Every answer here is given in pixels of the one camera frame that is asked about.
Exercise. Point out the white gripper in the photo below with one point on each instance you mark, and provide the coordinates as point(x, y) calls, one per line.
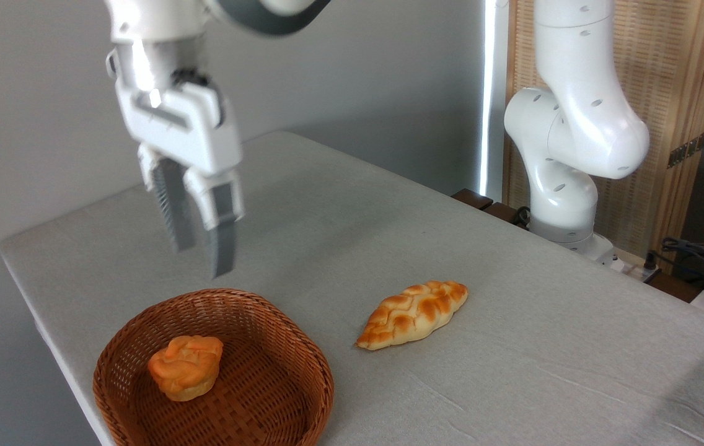
point(184, 127)

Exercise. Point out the dark wooden block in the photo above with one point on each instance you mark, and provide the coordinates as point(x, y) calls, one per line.
point(473, 198)
point(504, 213)

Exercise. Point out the orange muffin bread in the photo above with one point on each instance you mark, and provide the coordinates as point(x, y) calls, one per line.
point(186, 368)

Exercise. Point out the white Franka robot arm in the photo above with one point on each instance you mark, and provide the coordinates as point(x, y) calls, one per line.
point(575, 124)

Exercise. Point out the wooden woven folding screen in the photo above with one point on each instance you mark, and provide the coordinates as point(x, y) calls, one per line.
point(674, 74)

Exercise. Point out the brown woven wicker basket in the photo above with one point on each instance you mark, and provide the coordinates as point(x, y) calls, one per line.
point(265, 378)

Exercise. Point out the grey tablecloth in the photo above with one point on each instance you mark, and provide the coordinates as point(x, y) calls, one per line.
point(513, 371)

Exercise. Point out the white vertical window frame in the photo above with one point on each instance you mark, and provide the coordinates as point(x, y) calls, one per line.
point(493, 93)

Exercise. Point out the braided golden bread loaf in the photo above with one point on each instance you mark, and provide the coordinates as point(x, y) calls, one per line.
point(411, 314)

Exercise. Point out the brass screen hinge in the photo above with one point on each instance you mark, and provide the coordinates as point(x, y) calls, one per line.
point(686, 150)

